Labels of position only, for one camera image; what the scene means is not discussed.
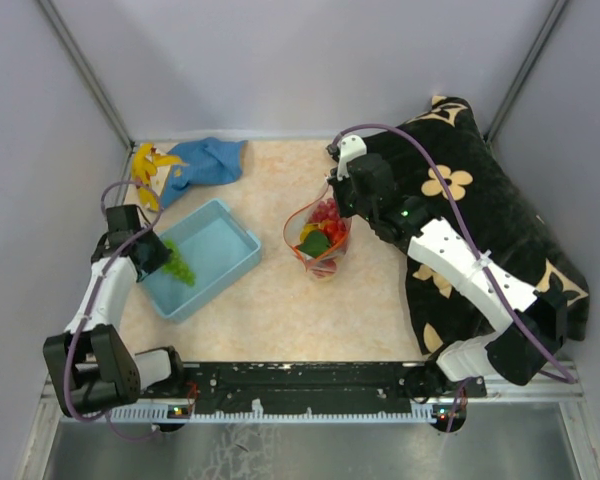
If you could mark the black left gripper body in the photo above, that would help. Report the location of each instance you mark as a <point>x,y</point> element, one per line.
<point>157,251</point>

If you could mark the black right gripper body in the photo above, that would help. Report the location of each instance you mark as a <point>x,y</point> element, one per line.
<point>348,203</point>

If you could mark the green grape bunch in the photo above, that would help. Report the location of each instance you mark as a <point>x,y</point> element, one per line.
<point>177,266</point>

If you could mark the purple grape bunch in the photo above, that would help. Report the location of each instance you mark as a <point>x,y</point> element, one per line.
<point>323,211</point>

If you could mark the red strawberry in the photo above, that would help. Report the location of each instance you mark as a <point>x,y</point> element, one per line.
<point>334,230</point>

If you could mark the clear zip bag orange zipper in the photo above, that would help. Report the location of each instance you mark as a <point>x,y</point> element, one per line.
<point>320,259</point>

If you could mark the light blue plastic basket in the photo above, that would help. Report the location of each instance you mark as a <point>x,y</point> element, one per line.
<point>218,249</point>

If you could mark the yellow mango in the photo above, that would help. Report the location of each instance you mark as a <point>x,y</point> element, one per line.
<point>307,229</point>

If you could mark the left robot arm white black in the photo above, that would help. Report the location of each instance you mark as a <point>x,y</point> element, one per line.
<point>89,365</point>

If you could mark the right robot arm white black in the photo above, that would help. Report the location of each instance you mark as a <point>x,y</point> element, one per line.
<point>528,327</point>

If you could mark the black floral pillow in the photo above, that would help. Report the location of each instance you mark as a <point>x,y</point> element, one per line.
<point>460,169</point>

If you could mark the yellow pikachu plush toy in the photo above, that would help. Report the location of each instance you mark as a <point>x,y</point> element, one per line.
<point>153,169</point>

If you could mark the blue cloth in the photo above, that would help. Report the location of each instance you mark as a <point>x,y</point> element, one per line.
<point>206,162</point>

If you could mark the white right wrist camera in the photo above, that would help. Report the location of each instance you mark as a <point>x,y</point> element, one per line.
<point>351,147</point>

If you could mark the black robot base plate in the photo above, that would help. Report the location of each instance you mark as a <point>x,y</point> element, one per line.
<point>316,387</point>

